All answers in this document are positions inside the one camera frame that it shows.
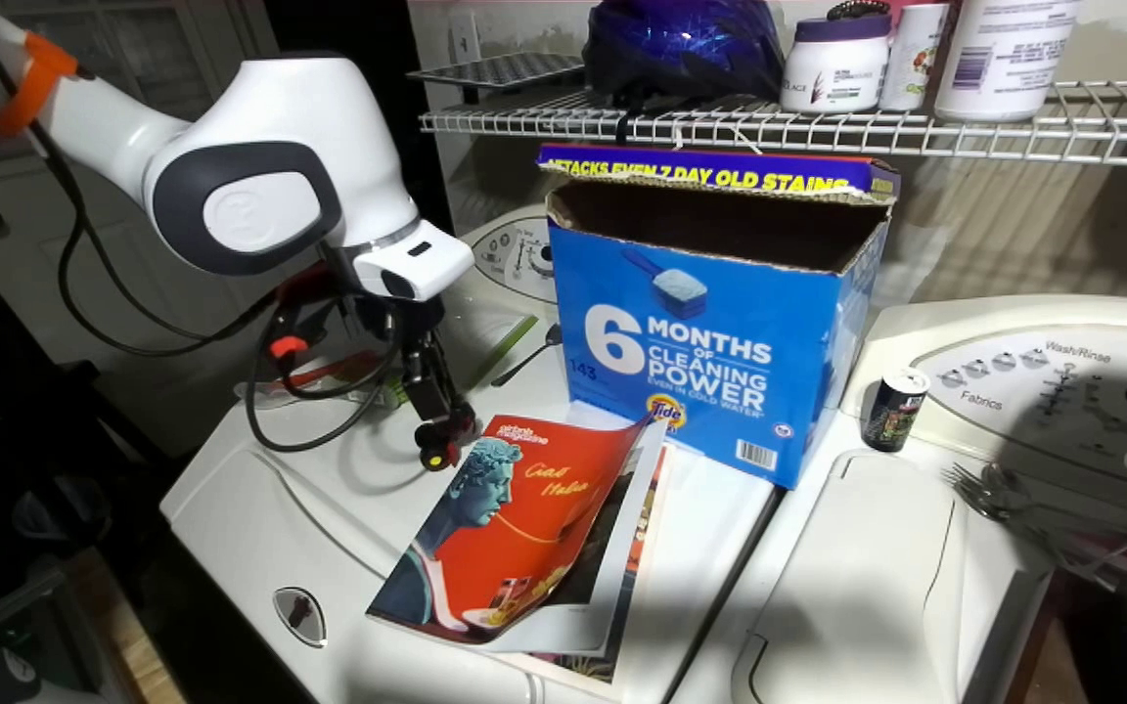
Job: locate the purple helmet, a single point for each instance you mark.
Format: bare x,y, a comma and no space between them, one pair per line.
681,50

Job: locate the white dustpan with green edge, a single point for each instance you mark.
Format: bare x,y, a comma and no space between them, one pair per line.
489,348

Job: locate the white jar with dark lid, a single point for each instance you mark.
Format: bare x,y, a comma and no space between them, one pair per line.
840,67

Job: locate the slim white bottle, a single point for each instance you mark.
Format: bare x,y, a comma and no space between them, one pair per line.
917,52

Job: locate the black spoon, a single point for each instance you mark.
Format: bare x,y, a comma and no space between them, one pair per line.
537,355

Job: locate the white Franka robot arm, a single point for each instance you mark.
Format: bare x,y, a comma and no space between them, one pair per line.
253,170

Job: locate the white dryer machine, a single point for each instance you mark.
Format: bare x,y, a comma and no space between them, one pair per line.
930,551

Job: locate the blue detergent cardboard box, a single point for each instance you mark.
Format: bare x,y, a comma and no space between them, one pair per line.
704,355

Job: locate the red blue magazine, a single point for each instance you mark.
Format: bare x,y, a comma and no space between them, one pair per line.
527,534

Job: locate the large white tub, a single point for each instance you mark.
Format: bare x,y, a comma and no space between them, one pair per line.
1003,61

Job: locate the small dark can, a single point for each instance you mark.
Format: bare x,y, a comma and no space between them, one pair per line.
896,414

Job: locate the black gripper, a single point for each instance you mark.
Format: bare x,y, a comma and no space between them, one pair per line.
400,329

